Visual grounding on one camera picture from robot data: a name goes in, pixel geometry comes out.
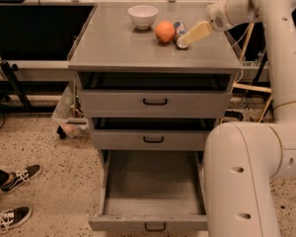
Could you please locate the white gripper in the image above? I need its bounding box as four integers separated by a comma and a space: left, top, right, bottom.
180, 1, 233, 45

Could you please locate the grey top drawer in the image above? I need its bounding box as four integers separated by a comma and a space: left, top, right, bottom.
78, 72, 231, 119

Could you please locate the clear plastic bin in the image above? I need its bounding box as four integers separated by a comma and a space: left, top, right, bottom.
51, 82, 90, 138

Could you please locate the orange fruit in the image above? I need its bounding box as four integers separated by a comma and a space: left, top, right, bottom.
155, 21, 175, 43

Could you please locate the wooden easel frame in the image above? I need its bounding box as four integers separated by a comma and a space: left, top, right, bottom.
232, 20, 296, 123

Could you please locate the black white sneaker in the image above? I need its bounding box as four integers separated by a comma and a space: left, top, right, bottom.
0, 164, 42, 193
0, 206, 33, 233

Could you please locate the grey middle drawer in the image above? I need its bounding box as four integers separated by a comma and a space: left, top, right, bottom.
91, 118, 217, 151

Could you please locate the black white sneaker upper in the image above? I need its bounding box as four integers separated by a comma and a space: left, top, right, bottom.
0, 164, 42, 193

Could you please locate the white ceramic bowl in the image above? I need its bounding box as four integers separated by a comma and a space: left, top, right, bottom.
128, 5, 159, 30

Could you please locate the blue silver redbull can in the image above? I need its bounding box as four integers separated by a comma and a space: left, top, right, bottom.
174, 22, 188, 49

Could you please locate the black white sneaker lower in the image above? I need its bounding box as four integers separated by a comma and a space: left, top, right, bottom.
0, 206, 33, 233

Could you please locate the grey drawer cabinet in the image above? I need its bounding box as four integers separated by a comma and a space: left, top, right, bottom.
66, 2, 244, 170

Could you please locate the grey drawer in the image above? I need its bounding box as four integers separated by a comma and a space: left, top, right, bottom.
78, 72, 231, 119
91, 118, 217, 151
89, 151, 207, 232

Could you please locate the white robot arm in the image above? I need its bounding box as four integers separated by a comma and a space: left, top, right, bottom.
183, 0, 296, 237

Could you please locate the grey bottom drawer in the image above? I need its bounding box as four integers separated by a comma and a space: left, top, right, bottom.
89, 151, 207, 232

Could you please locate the black metal stand leg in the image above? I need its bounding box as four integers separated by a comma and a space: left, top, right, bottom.
0, 56, 32, 111

